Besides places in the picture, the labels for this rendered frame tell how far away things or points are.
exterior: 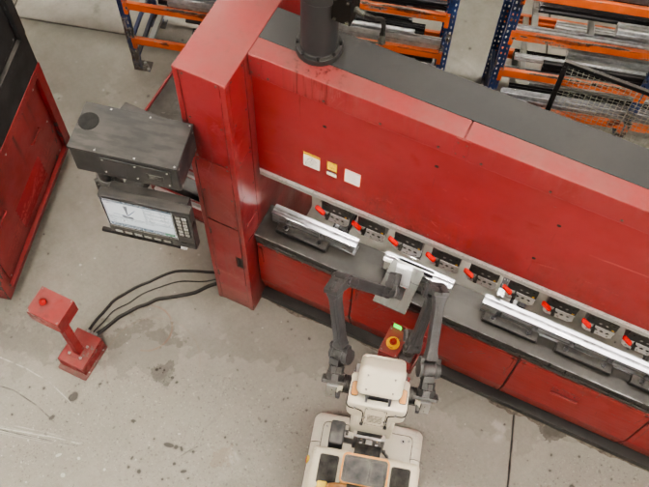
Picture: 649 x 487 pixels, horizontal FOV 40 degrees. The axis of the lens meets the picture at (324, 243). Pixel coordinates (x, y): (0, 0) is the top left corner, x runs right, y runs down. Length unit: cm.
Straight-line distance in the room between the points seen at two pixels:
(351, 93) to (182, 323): 249
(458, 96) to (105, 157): 152
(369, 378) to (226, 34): 162
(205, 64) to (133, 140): 51
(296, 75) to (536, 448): 284
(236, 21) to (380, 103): 72
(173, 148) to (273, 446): 214
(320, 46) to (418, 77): 42
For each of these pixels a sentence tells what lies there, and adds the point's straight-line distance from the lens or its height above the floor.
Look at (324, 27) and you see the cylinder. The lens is 351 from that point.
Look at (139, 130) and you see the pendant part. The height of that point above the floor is 195.
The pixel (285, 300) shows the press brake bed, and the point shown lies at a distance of 557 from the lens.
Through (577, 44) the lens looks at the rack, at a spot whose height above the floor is 103.
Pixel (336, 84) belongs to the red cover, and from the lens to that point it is 360.
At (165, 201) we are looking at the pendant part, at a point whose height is 160.
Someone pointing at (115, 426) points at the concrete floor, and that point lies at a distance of 546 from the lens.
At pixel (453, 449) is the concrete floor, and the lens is 539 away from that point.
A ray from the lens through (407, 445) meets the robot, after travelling 506.
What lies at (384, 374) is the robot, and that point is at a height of 138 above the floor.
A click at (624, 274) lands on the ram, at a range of 397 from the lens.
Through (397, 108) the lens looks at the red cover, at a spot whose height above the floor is 230.
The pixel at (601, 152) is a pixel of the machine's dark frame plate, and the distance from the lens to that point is 360.
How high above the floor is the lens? 516
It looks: 63 degrees down
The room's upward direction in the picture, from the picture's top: 3 degrees clockwise
